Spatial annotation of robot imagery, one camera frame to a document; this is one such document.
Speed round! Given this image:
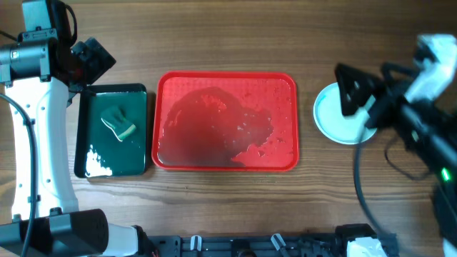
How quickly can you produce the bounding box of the teal plate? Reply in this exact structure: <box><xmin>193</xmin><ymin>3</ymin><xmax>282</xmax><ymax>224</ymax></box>
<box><xmin>313</xmin><ymin>82</ymin><xmax>375</xmax><ymax>145</ymax></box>

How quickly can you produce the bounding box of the green yellow sponge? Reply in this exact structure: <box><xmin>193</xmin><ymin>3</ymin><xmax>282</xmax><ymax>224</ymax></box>
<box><xmin>101</xmin><ymin>106</ymin><xmax>136</xmax><ymax>142</ymax></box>

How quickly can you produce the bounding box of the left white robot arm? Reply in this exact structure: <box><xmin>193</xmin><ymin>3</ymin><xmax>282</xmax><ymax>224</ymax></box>
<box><xmin>1</xmin><ymin>29</ymin><xmax>156</xmax><ymax>256</ymax></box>

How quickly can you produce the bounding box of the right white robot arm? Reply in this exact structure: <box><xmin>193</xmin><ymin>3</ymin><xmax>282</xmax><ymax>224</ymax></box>
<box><xmin>334</xmin><ymin>34</ymin><xmax>456</xmax><ymax>256</ymax></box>

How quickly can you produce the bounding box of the black tray with water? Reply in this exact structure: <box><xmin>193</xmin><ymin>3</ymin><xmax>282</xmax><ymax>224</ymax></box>
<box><xmin>74</xmin><ymin>84</ymin><xmax>148</xmax><ymax>178</ymax></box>

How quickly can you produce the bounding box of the red plastic tray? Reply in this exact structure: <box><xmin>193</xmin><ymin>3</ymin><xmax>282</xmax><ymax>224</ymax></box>
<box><xmin>151</xmin><ymin>71</ymin><xmax>300</xmax><ymax>172</ymax></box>

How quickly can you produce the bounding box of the black mounting rail base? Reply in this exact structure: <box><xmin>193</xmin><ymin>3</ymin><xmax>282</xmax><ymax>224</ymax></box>
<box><xmin>142</xmin><ymin>232</ymin><xmax>399</xmax><ymax>257</ymax></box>

